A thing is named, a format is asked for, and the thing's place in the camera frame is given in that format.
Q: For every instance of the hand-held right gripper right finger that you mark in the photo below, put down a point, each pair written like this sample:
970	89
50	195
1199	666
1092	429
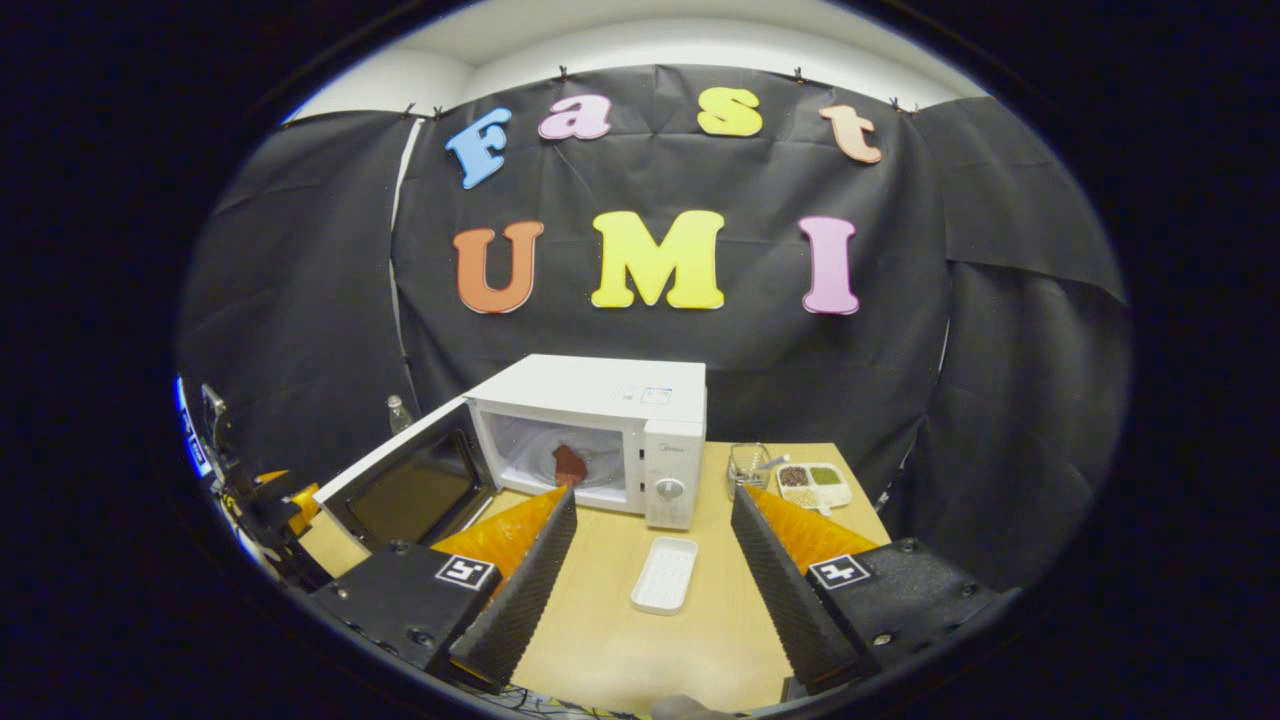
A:
790	610

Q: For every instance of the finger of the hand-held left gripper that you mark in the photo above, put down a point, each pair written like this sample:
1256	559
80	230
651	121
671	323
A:
275	482
302	510

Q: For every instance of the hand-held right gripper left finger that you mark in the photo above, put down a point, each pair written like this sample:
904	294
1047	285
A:
520	610

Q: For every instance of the brown meat piece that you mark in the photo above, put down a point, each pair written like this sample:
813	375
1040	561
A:
570	468

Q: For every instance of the white microwave oven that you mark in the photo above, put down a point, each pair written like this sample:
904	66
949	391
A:
600	385

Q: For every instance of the white rectangular tray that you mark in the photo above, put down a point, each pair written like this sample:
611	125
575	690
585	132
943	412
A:
665	575

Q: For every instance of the white divided dish of grains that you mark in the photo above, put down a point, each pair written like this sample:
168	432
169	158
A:
815	478

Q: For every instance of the clear plastic water bottle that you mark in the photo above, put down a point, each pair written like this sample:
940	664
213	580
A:
398	415

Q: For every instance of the metal spoon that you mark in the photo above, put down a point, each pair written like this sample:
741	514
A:
775	461

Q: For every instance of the black backdrop cloth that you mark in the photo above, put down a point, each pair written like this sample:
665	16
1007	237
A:
760	360

